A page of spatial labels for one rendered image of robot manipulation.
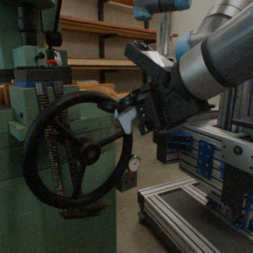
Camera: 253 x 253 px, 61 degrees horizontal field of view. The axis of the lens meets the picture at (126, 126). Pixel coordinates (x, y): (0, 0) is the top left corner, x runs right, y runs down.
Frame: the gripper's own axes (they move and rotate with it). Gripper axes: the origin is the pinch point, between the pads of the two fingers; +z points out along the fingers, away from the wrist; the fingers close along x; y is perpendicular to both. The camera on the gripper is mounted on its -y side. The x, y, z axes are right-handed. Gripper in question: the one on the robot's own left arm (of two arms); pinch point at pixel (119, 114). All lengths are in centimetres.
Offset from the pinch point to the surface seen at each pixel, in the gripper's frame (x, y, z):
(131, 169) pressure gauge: 19.8, 12.9, 28.5
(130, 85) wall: 231, -127, 243
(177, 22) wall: 318, -211, 159
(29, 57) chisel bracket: -8.2, -29.1, 23.9
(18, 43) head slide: -8, -40, 33
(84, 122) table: -1.1, -3.5, 14.7
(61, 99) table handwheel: -10.9, -5.6, 2.9
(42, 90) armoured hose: -12.4, -10.6, 8.5
